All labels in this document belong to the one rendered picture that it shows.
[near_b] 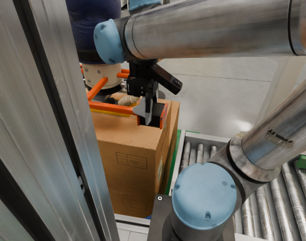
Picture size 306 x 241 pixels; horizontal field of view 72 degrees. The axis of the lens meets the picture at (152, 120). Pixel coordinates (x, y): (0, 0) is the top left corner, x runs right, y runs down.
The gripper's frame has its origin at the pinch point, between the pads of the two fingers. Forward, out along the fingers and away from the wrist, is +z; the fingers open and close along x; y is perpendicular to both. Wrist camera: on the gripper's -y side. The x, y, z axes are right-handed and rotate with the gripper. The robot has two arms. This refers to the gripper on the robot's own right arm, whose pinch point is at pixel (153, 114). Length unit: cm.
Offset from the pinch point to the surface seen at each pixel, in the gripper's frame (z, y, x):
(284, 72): 33, -78, -121
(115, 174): 48, 22, -6
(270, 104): 64, -78, -121
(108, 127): 24.0, 25.6, -15.0
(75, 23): -22.5, 32.5, -16.6
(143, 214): 83, 7, -6
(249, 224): 63, -48, -4
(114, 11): -26.0, 19.9, -22.6
